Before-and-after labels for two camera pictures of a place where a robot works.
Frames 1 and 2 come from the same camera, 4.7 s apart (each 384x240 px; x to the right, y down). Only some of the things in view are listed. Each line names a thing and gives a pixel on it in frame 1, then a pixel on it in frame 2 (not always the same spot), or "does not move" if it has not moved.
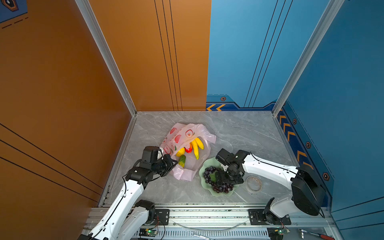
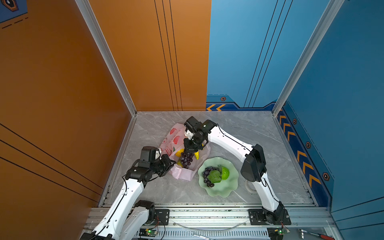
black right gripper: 222,180 -> 188,148
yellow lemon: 181,152 does not move
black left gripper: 170,165 does not move
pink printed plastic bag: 175,136 does not move
